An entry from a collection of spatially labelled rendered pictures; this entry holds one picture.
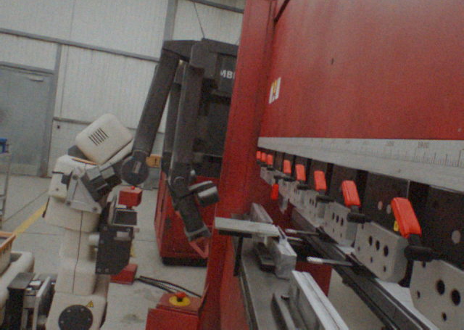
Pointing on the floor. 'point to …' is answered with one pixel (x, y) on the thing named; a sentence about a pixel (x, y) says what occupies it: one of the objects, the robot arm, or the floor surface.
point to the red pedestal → (126, 198)
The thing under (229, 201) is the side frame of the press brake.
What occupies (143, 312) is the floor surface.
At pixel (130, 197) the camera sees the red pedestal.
